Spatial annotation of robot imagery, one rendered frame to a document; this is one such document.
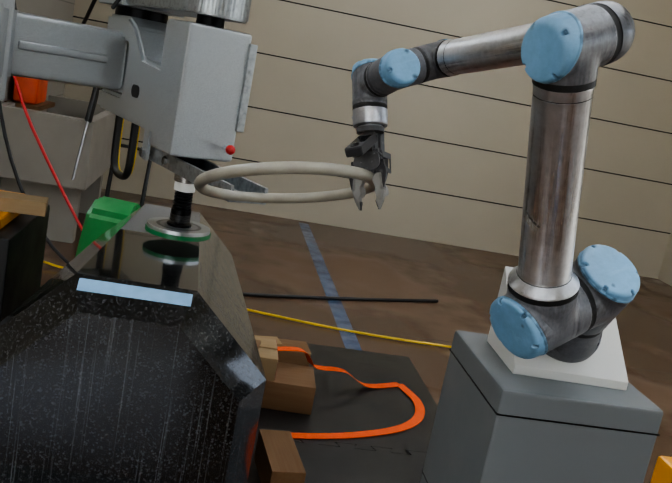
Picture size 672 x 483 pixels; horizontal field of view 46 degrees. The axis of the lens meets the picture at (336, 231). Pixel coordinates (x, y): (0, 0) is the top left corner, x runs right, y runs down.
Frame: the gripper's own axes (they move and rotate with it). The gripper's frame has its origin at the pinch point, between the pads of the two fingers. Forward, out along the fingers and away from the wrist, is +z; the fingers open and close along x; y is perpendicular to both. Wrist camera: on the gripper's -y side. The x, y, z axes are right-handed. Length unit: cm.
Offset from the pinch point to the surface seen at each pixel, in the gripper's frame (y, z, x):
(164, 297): -7, 22, 58
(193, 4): 11, -68, 62
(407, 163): 531, -117, 184
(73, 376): -19, 43, 79
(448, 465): 18, 66, -13
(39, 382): -23, 44, 86
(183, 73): 13, -47, 67
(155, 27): 45, -79, 103
